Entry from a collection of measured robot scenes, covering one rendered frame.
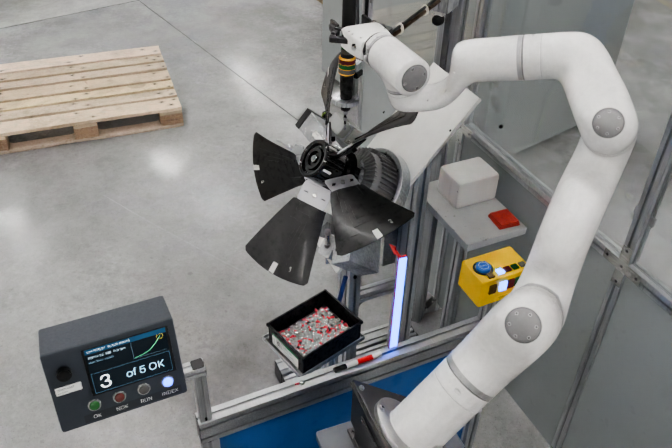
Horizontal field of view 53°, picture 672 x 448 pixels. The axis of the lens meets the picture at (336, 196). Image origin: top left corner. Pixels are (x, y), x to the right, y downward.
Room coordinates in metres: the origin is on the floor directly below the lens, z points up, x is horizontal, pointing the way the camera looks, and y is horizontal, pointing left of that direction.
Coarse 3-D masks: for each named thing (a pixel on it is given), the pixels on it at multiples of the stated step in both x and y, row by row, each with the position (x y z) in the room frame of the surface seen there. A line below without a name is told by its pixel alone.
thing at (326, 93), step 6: (336, 60) 1.89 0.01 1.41; (330, 66) 1.94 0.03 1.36; (336, 66) 1.86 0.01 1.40; (330, 72) 1.90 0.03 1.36; (324, 78) 1.98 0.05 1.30; (330, 78) 1.88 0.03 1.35; (330, 84) 1.85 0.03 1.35; (324, 90) 1.95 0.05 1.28; (330, 90) 1.82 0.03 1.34; (324, 96) 1.94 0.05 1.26; (330, 96) 1.79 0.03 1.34; (324, 102) 1.93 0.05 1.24; (330, 102) 1.78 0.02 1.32
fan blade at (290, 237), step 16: (288, 208) 1.57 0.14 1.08; (304, 208) 1.57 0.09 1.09; (272, 224) 1.55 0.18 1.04; (288, 224) 1.54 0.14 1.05; (304, 224) 1.54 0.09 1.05; (320, 224) 1.54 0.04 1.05; (256, 240) 1.54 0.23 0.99; (272, 240) 1.52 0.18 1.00; (288, 240) 1.51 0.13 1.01; (304, 240) 1.51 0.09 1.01; (256, 256) 1.50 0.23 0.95; (272, 256) 1.49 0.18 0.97; (288, 256) 1.48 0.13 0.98; (304, 256) 1.48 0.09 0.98; (304, 272) 1.45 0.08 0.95
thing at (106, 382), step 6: (96, 372) 0.88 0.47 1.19; (102, 372) 0.88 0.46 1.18; (108, 372) 0.88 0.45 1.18; (114, 372) 0.89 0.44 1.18; (96, 378) 0.87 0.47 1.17; (102, 378) 0.88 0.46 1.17; (108, 378) 0.88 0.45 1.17; (114, 378) 0.88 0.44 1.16; (96, 384) 0.87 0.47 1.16; (102, 384) 0.87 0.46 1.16; (108, 384) 0.88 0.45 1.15; (114, 384) 0.88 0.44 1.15; (96, 390) 0.86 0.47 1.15; (102, 390) 0.87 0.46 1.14
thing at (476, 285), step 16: (480, 256) 1.40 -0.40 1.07; (496, 256) 1.40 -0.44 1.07; (512, 256) 1.40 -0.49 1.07; (464, 272) 1.36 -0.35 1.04; (496, 272) 1.33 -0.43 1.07; (512, 272) 1.34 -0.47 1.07; (464, 288) 1.35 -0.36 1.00; (480, 288) 1.29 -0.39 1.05; (512, 288) 1.33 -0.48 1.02; (480, 304) 1.29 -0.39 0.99
